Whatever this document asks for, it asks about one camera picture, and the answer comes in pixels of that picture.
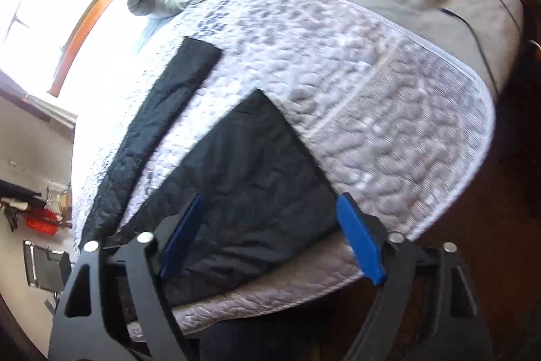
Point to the wooden coat rack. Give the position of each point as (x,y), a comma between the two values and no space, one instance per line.
(16,200)

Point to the red basket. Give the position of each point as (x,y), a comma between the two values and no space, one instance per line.
(42,220)

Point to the wooden framed window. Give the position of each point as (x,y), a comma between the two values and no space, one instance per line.
(40,39)

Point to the black chrome chair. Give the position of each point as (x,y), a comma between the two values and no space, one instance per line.
(46,269)

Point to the black quilted pants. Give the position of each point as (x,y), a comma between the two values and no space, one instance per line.
(265,199)

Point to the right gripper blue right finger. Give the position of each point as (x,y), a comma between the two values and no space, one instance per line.
(426,307)

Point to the grey quilted bedspread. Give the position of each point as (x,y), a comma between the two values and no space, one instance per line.
(390,119)

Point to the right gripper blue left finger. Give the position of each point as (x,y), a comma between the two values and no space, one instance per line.
(89,323)

